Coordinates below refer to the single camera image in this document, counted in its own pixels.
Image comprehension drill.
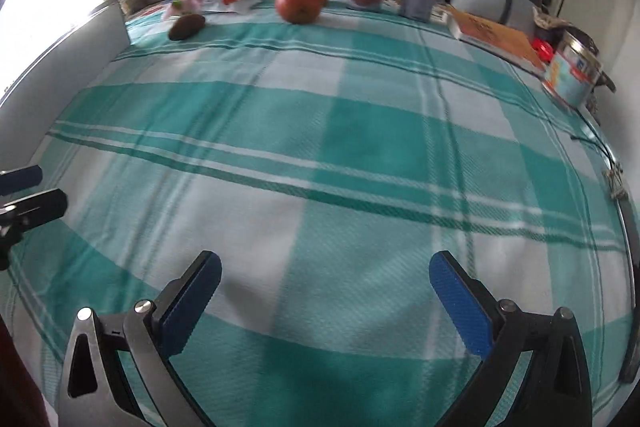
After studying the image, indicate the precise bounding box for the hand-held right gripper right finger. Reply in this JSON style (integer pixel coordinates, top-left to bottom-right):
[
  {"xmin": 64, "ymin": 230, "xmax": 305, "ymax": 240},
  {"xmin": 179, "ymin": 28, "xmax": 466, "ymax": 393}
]
[{"xmin": 428, "ymin": 250, "xmax": 593, "ymax": 427}]

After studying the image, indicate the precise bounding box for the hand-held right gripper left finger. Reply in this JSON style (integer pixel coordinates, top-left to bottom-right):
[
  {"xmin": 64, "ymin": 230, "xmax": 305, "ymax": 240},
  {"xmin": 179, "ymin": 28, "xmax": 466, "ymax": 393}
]
[{"xmin": 57, "ymin": 250, "xmax": 223, "ymax": 427}]

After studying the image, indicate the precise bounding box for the thin black cable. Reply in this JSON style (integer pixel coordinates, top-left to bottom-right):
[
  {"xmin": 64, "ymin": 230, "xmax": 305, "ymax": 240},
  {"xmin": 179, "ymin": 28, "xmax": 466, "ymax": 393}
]
[{"xmin": 570, "ymin": 134, "xmax": 608, "ymax": 158}]

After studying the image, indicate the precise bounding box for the red apple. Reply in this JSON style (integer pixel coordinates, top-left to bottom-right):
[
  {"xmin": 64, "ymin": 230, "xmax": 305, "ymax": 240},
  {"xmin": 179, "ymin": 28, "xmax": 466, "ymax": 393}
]
[{"xmin": 275, "ymin": 0, "xmax": 323, "ymax": 25}]

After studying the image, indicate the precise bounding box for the brown kiwi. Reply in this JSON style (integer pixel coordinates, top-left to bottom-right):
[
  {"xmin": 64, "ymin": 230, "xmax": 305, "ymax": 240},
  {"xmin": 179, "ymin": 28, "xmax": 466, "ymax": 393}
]
[{"xmin": 168, "ymin": 14, "xmax": 206, "ymax": 41}]

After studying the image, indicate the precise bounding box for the white bed side board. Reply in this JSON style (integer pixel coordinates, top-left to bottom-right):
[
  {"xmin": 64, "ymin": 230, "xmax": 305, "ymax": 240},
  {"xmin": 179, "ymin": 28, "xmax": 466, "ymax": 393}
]
[{"xmin": 0, "ymin": 2, "xmax": 132, "ymax": 148}]

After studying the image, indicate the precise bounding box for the green white plaid bed sheet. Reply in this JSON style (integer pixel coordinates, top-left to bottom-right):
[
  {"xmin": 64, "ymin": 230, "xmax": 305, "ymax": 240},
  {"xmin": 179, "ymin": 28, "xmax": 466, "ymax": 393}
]
[{"xmin": 0, "ymin": 0, "xmax": 640, "ymax": 427}]

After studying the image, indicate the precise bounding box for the metal tin with colourful label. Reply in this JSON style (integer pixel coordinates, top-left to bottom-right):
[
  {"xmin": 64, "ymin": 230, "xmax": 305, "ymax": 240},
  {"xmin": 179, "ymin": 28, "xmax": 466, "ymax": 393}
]
[{"xmin": 542, "ymin": 31, "xmax": 603, "ymax": 108}]

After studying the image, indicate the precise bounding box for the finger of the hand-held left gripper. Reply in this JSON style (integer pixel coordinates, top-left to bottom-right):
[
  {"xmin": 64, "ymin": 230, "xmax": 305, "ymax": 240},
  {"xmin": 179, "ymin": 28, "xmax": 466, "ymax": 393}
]
[
  {"xmin": 0, "ymin": 165, "xmax": 42, "ymax": 196},
  {"xmin": 0, "ymin": 188, "xmax": 68, "ymax": 230}
]

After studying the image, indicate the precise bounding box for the orange cover book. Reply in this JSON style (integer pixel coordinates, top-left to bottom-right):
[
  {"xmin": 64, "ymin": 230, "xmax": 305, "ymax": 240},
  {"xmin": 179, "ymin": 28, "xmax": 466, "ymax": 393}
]
[{"xmin": 446, "ymin": 9, "xmax": 546, "ymax": 75}]

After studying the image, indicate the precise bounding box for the pink snack packet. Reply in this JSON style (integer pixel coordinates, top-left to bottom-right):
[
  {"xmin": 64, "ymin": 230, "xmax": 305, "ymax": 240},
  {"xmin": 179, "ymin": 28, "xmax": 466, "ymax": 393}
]
[{"xmin": 162, "ymin": 0, "xmax": 206, "ymax": 20}]

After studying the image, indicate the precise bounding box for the metal key bunch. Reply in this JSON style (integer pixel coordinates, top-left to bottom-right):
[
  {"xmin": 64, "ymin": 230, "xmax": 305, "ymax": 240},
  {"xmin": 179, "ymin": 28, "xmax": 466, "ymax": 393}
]
[{"xmin": 602, "ymin": 164, "xmax": 628, "ymax": 202}]

